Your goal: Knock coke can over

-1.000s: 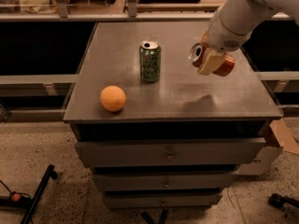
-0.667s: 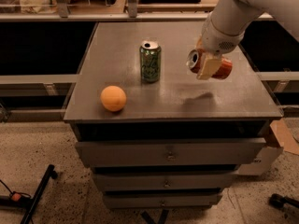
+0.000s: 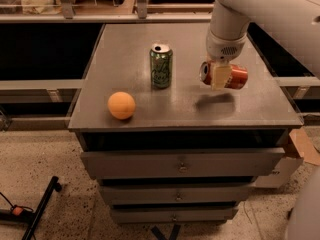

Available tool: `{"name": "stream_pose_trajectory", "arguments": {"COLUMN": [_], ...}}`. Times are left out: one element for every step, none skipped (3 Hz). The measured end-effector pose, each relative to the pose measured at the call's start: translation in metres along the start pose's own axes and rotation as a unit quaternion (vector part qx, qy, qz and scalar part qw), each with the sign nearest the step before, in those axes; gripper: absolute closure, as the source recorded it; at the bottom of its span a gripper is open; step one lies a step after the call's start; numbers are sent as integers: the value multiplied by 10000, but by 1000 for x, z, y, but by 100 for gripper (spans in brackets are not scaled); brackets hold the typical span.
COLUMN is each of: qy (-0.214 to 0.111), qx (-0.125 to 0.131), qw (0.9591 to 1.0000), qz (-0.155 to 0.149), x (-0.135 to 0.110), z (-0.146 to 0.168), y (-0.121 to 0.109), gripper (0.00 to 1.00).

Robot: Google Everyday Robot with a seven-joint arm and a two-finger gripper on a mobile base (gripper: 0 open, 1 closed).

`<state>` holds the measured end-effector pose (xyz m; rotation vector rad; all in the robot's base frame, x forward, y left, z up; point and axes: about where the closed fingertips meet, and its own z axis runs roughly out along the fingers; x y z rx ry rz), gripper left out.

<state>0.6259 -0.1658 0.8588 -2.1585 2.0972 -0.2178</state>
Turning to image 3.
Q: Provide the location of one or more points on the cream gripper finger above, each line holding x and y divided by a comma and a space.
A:
220, 73

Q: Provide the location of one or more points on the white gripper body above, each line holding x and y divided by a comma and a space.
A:
222, 49

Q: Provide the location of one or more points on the red coke can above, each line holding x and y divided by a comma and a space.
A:
237, 79

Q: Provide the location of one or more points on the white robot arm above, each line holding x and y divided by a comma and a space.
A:
293, 24

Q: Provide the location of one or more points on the green soda can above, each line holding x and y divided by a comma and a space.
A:
161, 59

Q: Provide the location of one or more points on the grey drawer cabinet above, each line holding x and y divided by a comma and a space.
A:
186, 115

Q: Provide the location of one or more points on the top grey drawer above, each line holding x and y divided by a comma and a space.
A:
181, 163

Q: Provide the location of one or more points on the grey drawer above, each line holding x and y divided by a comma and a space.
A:
175, 214
181, 163
171, 194

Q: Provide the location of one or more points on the orange ball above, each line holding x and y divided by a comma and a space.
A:
121, 105

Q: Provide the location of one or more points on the brown cardboard piece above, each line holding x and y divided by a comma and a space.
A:
305, 147

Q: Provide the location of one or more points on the white box beside cabinet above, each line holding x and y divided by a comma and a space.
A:
281, 174

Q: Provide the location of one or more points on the bottom grey drawer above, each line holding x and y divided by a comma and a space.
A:
175, 214

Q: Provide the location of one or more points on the middle grey drawer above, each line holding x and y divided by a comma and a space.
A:
171, 194

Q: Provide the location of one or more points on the black stand leg left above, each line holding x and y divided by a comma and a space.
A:
18, 214

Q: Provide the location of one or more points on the metal shelf rail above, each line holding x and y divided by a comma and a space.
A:
104, 19

